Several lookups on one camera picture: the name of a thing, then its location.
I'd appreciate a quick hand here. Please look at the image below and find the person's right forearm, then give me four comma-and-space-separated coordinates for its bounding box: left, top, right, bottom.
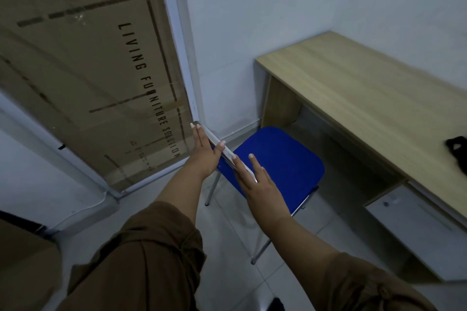
257, 212, 351, 286

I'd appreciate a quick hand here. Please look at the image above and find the silver laptop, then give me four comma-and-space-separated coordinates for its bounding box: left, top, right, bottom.
197, 122, 260, 184

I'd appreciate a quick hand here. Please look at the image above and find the brown long-sleeved garment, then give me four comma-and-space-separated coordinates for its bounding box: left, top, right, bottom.
66, 201, 438, 311

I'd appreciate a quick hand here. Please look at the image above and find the blue chair with metal legs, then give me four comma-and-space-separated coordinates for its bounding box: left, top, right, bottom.
204, 126, 325, 265

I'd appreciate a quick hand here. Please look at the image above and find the light wooden desk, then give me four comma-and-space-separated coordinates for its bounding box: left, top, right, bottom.
255, 31, 467, 283

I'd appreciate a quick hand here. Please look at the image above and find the thin white cable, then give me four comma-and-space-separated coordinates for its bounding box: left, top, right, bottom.
47, 190, 108, 233

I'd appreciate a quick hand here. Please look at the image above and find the large printed cardboard box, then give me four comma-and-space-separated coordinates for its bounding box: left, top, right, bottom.
0, 0, 195, 193

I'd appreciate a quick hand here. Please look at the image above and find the black object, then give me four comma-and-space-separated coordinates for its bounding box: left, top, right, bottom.
445, 135, 467, 177

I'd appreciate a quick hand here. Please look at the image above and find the person's left hand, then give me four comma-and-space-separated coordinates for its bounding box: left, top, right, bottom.
185, 123, 226, 179

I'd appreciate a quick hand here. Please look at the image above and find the person's left forearm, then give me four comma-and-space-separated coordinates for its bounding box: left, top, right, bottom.
153, 163, 216, 221

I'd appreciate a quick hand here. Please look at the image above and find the plain brown cardboard box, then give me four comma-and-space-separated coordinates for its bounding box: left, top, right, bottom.
0, 217, 63, 311

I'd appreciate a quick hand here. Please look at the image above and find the person's right hand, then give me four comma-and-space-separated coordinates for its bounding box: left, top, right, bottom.
233, 154, 291, 230

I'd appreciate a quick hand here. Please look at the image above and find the white drawer cabinet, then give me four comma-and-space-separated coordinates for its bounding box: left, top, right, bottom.
365, 182, 467, 283

